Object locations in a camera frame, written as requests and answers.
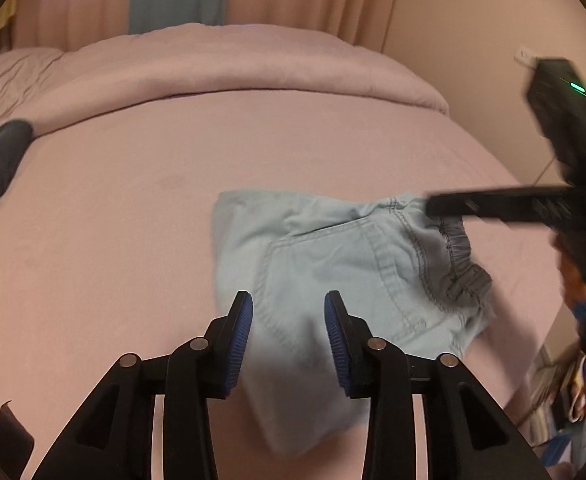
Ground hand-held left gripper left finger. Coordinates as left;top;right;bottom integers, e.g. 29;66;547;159
30;290;254;480

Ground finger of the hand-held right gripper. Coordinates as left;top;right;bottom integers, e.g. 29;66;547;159
424;186;580;233

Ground black bag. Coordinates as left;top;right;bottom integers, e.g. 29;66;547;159
0;119;35;222

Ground pink blanket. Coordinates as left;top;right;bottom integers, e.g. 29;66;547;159
0;22;451;142

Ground pile of household clutter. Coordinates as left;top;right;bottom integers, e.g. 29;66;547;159
527;344;586;472

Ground pink bed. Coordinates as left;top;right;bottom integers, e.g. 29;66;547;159
0;22;568;480

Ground dark brown cloth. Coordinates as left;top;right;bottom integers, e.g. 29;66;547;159
0;400;37;480

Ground light blue denim shorts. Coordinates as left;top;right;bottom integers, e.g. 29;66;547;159
210;189;494;458

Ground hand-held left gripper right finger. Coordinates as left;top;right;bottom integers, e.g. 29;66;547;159
323;290;551;480

